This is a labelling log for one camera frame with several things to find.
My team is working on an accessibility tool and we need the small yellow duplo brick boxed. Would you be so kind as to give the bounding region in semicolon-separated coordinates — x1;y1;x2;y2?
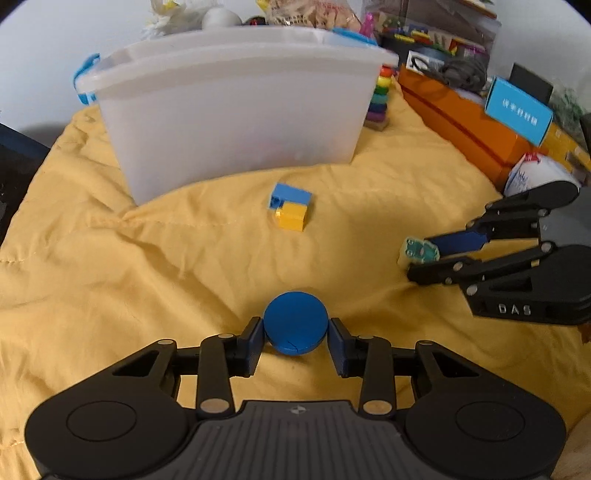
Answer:
274;201;308;232

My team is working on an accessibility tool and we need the white round pouch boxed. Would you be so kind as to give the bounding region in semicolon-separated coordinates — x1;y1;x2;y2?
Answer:
503;153;581;196

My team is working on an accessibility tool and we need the green frog wooden block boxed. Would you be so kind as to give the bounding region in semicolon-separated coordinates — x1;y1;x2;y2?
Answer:
398;237;440;269

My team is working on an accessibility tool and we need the rainbow ring stacker toy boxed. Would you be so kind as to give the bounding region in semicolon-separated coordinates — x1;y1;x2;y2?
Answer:
363;64;396;131

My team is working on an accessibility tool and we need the blue yarn ball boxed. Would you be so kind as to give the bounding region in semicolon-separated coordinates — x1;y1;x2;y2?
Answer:
263;291;329;356

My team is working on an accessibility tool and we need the light blue cardboard box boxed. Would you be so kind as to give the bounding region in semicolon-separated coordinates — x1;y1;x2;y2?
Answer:
484;77;553;147

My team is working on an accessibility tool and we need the light blue duplo brick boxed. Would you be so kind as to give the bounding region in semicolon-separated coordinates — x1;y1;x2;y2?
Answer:
269;183;312;210

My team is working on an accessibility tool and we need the long orange box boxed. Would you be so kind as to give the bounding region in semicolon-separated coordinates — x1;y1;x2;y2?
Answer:
398;67;549;190

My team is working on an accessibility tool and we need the yellow quilted cloth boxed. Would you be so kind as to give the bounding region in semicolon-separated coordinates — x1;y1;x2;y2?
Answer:
1;90;590;479

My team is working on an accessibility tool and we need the translucent white storage bin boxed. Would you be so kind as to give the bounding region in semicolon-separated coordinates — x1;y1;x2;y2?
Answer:
74;26;399;205

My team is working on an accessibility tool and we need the dark blue fabric bag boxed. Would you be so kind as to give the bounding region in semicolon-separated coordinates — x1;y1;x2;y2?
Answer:
0;124;50;243

